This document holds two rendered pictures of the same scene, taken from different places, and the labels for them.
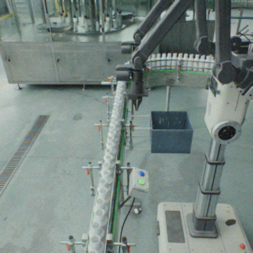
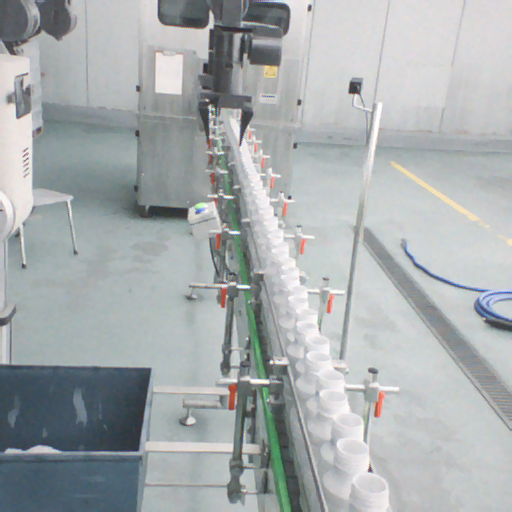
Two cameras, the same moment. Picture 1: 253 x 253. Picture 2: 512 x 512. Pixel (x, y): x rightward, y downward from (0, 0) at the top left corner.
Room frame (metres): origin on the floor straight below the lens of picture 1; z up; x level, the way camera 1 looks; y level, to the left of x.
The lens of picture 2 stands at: (3.03, -0.23, 1.61)
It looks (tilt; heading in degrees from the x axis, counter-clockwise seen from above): 17 degrees down; 171
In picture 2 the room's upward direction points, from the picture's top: 5 degrees clockwise
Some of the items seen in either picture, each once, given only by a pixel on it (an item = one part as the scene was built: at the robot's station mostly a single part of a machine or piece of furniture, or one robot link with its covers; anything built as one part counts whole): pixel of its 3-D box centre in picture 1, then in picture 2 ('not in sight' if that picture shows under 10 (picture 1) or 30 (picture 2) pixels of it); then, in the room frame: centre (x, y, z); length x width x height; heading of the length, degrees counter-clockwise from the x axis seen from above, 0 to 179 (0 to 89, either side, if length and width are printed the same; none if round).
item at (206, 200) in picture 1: (205, 205); not in sight; (1.34, -0.58, 0.49); 0.13 x 0.13 x 0.40; 87
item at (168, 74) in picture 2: not in sight; (169, 72); (-3.16, -0.07, 1.22); 0.23 x 0.03 x 0.32; 87
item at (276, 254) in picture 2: (116, 123); (276, 287); (1.54, 0.06, 1.08); 0.06 x 0.06 x 0.17
